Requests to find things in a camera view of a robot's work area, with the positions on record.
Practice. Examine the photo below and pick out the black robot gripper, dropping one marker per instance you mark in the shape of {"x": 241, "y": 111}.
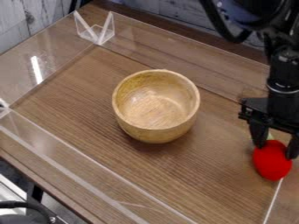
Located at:
{"x": 253, "y": 112}

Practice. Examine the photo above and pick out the red plush fruit green stem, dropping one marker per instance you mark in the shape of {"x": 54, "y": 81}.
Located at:
{"x": 268, "y": 159}

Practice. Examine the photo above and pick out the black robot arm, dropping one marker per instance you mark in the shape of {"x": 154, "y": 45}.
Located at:
{"x": 272, "y": 19}

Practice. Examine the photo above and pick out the light wooden bowl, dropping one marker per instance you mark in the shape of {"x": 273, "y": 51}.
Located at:
{"x": 156, "y": 103}

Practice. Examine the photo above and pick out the clear acrylic tray walls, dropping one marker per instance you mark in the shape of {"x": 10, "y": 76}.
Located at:
{"x": 60, "y": 137}

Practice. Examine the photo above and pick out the black metal table frame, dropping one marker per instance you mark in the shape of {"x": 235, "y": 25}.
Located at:
{"x": 60, "y": 214}

